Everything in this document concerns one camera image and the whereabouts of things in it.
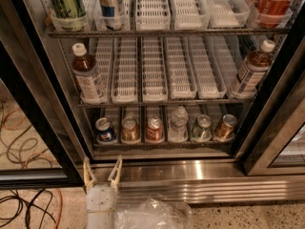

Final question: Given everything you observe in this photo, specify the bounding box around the green soda can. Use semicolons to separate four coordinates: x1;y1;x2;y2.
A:
191;114;212;142

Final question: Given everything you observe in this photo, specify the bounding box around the brown gold soda can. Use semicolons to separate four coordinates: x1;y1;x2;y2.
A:
121;116;140;144

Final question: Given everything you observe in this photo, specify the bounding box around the red coca-cola can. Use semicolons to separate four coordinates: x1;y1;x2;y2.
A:
248;0;293;28

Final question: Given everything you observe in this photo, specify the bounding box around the blue beige tall can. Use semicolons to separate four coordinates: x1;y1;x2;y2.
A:
99;0;126;31

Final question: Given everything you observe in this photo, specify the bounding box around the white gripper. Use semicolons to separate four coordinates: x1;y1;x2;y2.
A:
83;155;123;229

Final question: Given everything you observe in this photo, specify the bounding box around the left tea bottle white cap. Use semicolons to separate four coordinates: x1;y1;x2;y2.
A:
72;43;106;104

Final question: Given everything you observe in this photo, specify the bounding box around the clear plastic bin with bag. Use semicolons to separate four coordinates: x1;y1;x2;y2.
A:
114;198;193;229

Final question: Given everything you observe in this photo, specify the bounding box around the glass fridge door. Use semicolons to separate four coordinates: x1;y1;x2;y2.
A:
236;5;305;176
0;0;88;189

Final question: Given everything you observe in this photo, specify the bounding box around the red soda can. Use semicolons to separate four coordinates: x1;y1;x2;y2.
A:
145;115;164;143

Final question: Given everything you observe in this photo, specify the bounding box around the clear water bottle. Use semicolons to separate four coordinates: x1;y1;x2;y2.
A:
168;106;189;143

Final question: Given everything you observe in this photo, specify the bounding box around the steel fridge bottom grille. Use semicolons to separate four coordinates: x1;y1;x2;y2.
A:
91;160;305;204

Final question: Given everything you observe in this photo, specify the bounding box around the blue pepsi can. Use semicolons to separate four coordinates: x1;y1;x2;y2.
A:
95;117;116;144

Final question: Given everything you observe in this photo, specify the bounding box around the orange floor cable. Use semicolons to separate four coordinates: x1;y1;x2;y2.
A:
51;188;64;229

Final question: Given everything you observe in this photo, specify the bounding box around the black floor cable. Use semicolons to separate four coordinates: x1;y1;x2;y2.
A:
0;188;58;229

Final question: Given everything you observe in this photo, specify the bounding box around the left glass fridge door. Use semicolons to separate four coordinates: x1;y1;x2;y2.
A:
0;0;88;189

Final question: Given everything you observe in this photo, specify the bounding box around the right glass fridge door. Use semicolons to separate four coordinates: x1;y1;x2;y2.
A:
236;5;305;176

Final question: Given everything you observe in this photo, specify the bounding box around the tea bottle white cap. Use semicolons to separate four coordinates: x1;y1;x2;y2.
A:
72;43;106;104
231;39;275;98

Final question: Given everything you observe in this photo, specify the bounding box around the green tall can top shelf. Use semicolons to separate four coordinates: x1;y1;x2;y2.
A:
51;0;86;31

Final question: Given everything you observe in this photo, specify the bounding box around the right tea bottle white cap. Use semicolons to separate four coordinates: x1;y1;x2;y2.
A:
231;39;275;98

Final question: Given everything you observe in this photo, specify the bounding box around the orange gold soda can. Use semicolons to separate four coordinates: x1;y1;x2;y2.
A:
213;114;237;142

